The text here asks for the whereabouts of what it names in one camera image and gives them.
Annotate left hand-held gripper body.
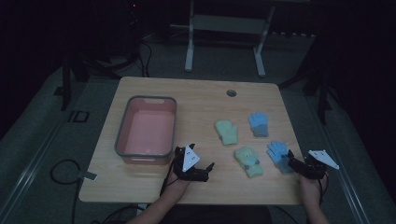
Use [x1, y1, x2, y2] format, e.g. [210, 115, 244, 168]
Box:
[172, 144, 210, 183]

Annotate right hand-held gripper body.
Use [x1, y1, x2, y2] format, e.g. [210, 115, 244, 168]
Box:
[298, 149, 341, 181]

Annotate blue knitted glove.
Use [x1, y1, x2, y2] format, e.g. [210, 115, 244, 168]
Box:
[247, 111, 270, 138]
[266, 141, 295, 175]

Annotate person's right hand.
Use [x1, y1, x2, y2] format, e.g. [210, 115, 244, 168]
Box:
[298, 173, 329, 203]

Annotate person's left hand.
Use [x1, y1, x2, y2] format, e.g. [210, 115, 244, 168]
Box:
[168, 174, 192, 196]

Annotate plain green mitten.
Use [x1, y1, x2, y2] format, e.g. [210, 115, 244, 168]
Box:
[214, 119, 239, 147]

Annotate green mitten with blue patch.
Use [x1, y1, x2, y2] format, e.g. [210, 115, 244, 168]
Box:
[233, 146, 265, 179]

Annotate pink basin with grey rim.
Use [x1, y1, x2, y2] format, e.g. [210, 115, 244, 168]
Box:
[114, 95, 178, 166]

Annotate person's dark clothing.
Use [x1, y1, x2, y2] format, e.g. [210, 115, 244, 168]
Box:
[160, 204, 274, 224]

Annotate black tripod stand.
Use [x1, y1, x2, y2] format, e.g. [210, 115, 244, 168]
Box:
[278, 40, 333, 126]

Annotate white metal stand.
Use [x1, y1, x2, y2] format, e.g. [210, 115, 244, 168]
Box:
[170, 0, 276, 78]

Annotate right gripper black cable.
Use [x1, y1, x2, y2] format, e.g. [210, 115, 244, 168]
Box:
[317, 173, 330, 206]

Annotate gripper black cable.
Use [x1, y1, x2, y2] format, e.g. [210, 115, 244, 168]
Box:
[317, 173, 330, 206]
[159, 161, 176, 198]

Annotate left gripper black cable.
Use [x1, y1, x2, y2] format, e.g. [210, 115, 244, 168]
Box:
[159, 161, 176, 198]

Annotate black floor cable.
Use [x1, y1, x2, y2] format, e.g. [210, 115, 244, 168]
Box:
[49, 159, 84, 224]

